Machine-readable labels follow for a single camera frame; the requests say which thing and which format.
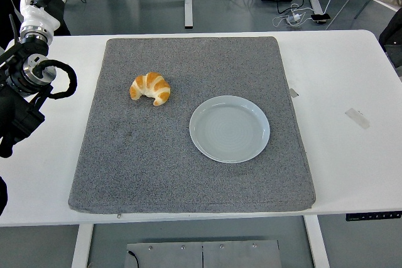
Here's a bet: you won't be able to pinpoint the golden croissant bread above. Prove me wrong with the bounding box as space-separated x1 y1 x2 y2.
129 72 171 107

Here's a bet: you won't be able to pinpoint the light grey round plate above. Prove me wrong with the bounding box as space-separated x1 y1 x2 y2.
188 95 271 164

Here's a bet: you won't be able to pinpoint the grey metal plate with screws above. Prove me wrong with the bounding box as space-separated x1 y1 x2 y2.
125 239 281 268

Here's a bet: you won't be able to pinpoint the person's legs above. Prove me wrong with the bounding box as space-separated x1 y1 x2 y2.
0 0 72 50

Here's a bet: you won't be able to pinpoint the grey felt mat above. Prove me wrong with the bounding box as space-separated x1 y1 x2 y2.
68 36 317 215

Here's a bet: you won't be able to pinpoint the white table leg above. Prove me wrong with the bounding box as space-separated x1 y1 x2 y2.
70 223 94 268
303 216 330 268

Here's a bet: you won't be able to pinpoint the black phone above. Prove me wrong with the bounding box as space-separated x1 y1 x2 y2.
310 13 332 26

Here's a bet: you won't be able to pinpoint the large grey tape piece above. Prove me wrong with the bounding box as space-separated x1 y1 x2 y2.
344 107 371 130

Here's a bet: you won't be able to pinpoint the black garment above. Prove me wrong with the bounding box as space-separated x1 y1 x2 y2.
378 9 402 77

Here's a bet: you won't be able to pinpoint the black table control panel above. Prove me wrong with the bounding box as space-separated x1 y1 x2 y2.
345 210 402 222

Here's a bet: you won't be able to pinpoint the white charger with cable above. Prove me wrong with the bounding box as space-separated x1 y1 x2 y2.
271 3 315 29

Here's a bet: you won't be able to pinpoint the short black cable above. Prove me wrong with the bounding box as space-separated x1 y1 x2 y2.
126 250 141 268

